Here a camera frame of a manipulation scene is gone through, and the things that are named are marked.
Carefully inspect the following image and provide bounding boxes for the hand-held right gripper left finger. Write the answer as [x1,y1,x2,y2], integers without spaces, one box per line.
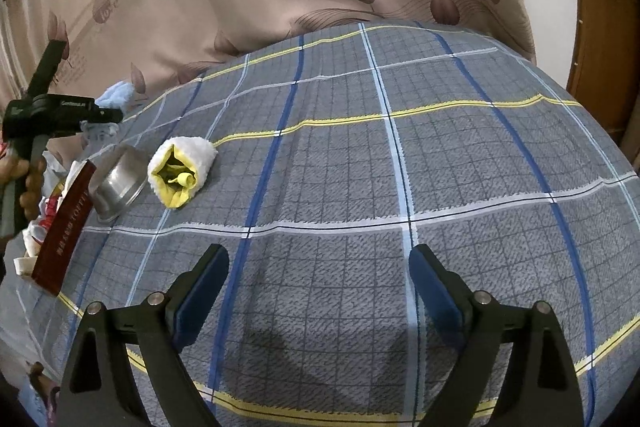
[60,243,231,427]

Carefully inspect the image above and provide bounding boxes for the brown wooden door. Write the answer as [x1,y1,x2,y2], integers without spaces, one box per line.
[564,0,640,168]

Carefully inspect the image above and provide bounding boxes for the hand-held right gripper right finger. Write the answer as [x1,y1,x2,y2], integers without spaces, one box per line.
[407,244,587,427]

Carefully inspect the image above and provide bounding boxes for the red and gold tissue box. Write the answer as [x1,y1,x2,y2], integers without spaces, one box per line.
[31,159,95,297]

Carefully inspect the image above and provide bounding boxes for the white towel with yellow trim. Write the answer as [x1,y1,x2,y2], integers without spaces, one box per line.
[147,134,219,210]

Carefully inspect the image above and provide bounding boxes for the light blue towel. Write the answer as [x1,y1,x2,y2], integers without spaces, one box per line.
[82,81,137,145]

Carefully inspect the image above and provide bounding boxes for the red and white cloth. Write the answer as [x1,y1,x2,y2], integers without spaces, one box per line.
[24,194,66,258]

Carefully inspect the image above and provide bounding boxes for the stainless steel bowl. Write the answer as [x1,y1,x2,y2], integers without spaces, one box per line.
[89,144,149,224]

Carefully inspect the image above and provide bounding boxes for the white plastic bag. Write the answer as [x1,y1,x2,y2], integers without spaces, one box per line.
[42,150,83,198]

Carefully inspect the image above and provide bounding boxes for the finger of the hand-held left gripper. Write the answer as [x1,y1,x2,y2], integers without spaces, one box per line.
[27,39,69,100]
[80,108,124,124]

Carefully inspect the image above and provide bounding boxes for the person's left hand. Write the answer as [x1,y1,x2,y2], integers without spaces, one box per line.
[0,155,49,222]

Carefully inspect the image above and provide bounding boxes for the grey plaid bed sheet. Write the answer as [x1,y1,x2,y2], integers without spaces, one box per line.
[0,21,640,427]

